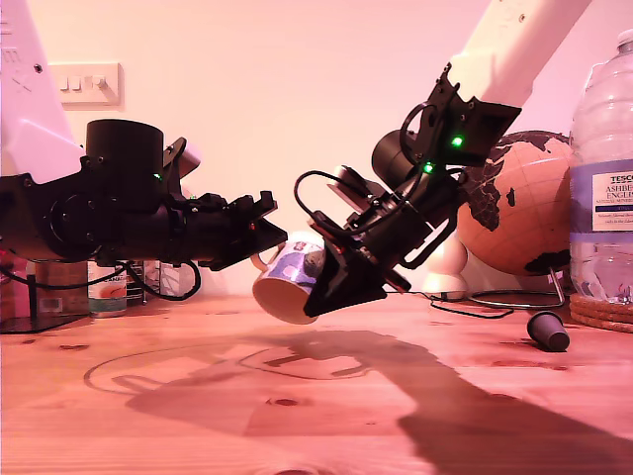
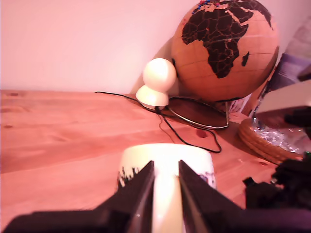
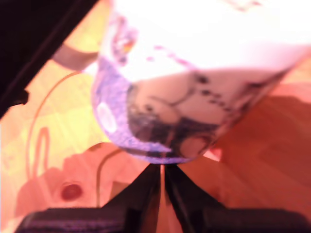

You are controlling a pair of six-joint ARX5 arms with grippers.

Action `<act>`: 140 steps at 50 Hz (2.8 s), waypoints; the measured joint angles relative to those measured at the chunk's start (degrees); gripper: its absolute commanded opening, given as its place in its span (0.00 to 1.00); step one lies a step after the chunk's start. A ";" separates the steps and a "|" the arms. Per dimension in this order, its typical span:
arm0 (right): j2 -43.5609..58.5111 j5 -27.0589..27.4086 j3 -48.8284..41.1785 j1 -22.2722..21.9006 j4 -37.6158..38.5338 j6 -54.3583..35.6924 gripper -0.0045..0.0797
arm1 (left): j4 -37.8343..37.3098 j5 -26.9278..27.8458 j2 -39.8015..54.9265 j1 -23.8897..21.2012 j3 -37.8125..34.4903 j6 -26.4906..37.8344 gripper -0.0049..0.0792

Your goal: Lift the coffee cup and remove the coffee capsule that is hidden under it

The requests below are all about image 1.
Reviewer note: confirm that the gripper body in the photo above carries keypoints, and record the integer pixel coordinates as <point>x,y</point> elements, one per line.
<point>390,237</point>
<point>222,222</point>

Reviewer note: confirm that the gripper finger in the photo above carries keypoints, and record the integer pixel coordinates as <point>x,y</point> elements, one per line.
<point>331,282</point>
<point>237,252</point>
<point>269,232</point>
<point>361,289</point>

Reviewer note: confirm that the white mug with blue print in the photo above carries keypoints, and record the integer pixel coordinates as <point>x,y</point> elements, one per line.
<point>282,297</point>

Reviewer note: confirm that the dark coffee capsule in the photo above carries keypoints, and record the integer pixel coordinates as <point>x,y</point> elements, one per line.
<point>549,334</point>

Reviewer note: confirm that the white two-ball figure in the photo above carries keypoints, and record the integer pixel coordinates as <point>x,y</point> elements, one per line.
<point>445,287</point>

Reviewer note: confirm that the small tin can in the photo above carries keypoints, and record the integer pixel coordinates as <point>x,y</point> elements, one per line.
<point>109,299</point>

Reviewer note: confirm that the cork globe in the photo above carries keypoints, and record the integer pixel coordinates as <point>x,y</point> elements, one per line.
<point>534,213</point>

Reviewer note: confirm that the metal globe stand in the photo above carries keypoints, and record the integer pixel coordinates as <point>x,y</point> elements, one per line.
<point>559,287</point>

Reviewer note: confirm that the brown cardboard box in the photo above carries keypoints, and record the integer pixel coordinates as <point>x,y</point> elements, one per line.
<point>62,297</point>

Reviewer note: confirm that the black flat stand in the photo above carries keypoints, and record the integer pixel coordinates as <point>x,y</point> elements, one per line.
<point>34,324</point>

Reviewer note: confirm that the pink packet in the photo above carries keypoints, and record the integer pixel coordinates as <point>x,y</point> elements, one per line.
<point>15,292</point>

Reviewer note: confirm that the large plastic water bottle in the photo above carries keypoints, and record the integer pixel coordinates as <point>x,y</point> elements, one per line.
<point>603,123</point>

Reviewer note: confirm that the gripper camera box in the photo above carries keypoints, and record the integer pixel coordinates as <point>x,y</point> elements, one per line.
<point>353,185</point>
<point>185,158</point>

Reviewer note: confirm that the white wall switch plate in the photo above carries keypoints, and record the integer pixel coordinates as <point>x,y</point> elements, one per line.
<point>89,94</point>

